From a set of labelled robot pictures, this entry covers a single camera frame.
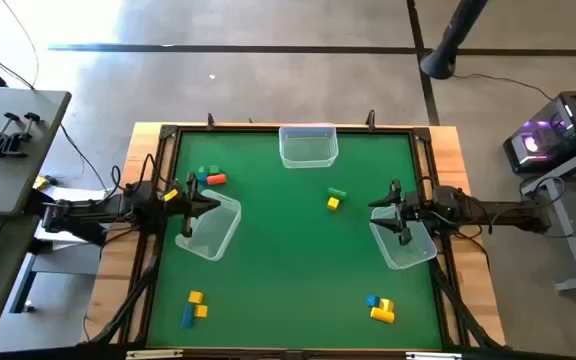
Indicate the clear plastic bin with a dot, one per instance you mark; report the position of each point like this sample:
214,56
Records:
408,255
308,150
218,235

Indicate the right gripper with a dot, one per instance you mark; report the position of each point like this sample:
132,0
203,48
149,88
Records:
413,210

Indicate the black desk clamp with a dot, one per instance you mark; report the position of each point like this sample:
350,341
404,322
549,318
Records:
20,137
0,145

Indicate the yellow tape tag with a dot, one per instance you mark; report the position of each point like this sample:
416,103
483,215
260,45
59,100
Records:
170,195

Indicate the green long block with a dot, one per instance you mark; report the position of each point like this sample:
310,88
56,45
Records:
337,193

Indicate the blue long block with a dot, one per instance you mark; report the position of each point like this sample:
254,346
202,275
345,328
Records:
188,316

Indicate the silver metal bracket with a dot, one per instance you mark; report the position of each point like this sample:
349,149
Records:
153,354
433,356

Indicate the grey metal desk frame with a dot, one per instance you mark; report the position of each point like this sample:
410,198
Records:
565,225

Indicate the green table mat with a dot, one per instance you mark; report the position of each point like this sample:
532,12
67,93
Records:
288,280

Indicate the black table edge clip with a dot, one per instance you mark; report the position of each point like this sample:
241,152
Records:
211,121
371,119

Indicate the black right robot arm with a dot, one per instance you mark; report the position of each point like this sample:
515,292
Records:
508,212

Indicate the black floor bar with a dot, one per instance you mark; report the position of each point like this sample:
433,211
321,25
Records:
88,235

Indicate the black lit computer tower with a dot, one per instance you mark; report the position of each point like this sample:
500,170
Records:
563,125

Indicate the red cylinder block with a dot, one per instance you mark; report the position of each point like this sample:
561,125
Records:
216,179

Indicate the yellow cylinder block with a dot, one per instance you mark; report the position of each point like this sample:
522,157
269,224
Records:
382,315

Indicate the white printed sheet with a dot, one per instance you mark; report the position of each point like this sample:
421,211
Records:
83,192

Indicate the small yellow object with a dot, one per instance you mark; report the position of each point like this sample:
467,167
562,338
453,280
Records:
41,182

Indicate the dark grey desk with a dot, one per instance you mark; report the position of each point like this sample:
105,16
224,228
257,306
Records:
3,260

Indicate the black stand pole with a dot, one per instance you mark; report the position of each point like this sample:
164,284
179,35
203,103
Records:
448,45

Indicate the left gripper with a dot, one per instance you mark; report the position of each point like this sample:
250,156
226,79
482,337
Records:
189,190

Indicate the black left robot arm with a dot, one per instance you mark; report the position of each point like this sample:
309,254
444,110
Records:
93,210

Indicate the blue cube block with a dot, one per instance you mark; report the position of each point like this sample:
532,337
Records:
372,301
202,177

